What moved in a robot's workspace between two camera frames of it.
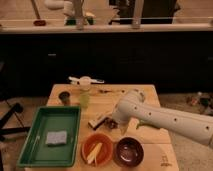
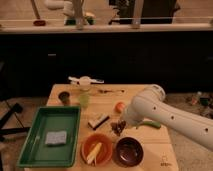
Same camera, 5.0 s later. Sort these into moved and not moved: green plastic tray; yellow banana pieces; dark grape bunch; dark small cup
Moved: dark grape bunch
Not moved: dark small cup; green plastic tray; yellow banana pieces
